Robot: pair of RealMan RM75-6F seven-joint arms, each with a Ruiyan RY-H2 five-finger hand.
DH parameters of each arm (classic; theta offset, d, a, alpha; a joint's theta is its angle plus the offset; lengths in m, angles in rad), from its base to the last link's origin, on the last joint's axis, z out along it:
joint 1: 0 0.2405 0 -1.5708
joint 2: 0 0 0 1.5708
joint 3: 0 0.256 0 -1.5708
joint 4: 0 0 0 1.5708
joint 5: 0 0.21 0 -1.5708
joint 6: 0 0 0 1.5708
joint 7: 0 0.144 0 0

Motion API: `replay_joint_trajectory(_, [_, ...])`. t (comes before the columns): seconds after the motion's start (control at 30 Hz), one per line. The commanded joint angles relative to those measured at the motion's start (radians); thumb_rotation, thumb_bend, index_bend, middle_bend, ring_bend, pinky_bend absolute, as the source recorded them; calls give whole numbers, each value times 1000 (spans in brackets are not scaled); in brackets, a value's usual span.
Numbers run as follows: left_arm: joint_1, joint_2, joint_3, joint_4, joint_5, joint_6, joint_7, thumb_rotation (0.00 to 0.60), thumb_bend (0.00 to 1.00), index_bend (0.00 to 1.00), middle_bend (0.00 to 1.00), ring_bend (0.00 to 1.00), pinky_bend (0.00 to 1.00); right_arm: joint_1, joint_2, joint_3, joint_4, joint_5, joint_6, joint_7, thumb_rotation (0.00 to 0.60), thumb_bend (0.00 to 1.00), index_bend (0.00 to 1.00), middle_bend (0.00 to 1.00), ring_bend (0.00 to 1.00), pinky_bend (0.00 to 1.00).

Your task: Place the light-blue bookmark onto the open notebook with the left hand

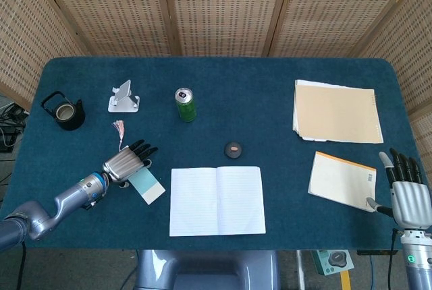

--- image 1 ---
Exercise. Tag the grey-blue robot torso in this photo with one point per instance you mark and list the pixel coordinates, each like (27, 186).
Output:
(209, 269)

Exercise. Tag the teal product box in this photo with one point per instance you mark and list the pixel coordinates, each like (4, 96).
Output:
(332, 261)

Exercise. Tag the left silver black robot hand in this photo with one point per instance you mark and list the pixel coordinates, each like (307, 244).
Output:
(123, 165)

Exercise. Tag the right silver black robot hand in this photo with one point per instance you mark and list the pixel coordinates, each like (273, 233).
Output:
(410, 202)

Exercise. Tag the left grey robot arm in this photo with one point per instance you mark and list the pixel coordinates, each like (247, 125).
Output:
(67, 199)

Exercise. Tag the woven folding screen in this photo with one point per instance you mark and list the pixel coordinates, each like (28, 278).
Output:
(222, 6)

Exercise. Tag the green drink can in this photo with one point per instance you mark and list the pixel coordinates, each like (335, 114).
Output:
(187, 109)

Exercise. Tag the black lid wooden knob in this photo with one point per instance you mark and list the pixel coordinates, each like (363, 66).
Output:
(233, 152)

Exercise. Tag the black teapot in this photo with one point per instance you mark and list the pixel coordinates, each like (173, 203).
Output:
(72, 119)

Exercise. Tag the kraft notepad orange binding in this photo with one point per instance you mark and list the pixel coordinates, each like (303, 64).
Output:
(341, 178)

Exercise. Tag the cream teal bookmark pink tassel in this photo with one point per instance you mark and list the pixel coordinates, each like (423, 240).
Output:
(148, 185)

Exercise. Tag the white folding phone stand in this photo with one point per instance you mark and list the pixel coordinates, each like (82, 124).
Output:
(125, 104)

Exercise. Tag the open lined notebook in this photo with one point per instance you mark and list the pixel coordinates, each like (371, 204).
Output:
(216, 202)

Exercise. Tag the blue felt table cover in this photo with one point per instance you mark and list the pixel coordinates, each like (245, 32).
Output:
(270, 118)

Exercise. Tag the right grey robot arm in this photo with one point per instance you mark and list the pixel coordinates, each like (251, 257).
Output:
(418, 263)

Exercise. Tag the manila folder stack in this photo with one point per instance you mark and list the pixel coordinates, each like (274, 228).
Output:
(337, 114)

